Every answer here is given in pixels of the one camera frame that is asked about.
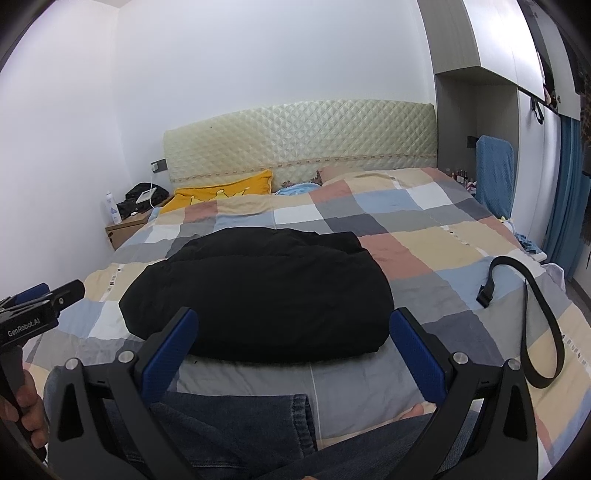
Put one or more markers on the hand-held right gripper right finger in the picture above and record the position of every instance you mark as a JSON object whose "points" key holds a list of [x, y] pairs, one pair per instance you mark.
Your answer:
{"points": [[420, 360]]}

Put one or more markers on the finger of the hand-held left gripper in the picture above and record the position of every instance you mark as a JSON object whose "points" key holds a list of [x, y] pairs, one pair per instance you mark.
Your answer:
{"points": [[69, 291], [27, 293]]}

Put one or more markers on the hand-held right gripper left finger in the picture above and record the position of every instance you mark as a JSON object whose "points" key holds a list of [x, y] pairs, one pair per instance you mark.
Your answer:
{"points": [[166, 355]]}

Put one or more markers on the black hooded garment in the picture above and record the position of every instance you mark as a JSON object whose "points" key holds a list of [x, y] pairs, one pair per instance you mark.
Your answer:
{"points": [[258, 295]]}

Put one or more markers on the dark hanging clothes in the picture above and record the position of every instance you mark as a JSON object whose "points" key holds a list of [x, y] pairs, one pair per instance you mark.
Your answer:
{"points": [[586, 184]]}

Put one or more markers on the person's left hand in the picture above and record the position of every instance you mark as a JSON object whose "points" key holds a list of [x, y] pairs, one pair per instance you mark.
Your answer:
{"points": [[32, 410]]}

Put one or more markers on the person's bare foot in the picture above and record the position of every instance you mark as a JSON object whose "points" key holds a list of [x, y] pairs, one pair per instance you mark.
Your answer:
{"points": [[418, 410]]}

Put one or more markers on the wooden nightstand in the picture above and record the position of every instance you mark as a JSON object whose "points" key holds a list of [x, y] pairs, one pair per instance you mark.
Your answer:
{"points": [[127, 230]]}

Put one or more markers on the white plastic bottle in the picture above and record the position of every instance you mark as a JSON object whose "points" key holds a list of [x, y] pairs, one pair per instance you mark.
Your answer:
{"points": [[113, 210]]}

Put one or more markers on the person's blue jeans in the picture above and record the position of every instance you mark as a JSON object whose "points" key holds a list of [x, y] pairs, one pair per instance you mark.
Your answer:
{"points": [[221, 434]]}

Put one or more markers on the black bag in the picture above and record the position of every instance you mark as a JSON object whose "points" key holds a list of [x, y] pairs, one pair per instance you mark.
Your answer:
{"points": [[138, 196]]}

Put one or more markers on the white flat device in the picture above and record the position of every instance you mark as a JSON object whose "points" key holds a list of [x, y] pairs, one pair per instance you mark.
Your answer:
{"points": [[147, 194]]}

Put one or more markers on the black belt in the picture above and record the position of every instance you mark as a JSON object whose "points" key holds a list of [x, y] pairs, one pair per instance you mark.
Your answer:
{"points": [[538, 300]]}

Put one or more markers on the checkered patchwork quilt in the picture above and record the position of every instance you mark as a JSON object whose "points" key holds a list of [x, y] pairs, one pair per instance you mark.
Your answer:
{"points": [[415, 217]]}

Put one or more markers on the crumpled blue cloth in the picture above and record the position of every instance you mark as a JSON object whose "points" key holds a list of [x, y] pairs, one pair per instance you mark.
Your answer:
{"points": [[528, 243]]}

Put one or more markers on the yellow crown pillow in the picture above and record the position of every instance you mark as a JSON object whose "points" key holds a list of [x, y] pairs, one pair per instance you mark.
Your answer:
{"points": [[217, 191]]}

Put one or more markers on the small bottles on shelf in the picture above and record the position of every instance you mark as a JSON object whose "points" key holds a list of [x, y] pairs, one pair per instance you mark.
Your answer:
{"points": [[461, 176]]}

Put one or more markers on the blue towel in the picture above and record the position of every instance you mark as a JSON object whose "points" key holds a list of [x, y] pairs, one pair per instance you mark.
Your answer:
{"points": [[496, 175]]}

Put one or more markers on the light blue pillow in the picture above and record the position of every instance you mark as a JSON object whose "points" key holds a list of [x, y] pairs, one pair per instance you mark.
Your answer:
{"points": [[295, 189]]}

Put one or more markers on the blue curtain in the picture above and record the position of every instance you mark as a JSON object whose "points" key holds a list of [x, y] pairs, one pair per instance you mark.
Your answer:
{"points": [[568, 194]]}

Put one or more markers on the cream quilted headboard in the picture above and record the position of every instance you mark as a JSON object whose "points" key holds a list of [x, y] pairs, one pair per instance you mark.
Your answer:
{"points": [[300, 134]]}

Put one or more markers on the white built-in wardrobe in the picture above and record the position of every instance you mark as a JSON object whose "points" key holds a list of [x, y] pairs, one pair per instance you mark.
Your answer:
{"points": [[489, 37]]}

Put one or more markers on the grey wall socket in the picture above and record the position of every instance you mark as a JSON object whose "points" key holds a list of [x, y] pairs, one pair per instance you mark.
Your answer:
{"points": [[159, 165]]}

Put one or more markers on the black niche wall socket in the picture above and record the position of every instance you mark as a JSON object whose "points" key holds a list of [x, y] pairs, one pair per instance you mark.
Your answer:
{"points": [[472, 142]]}

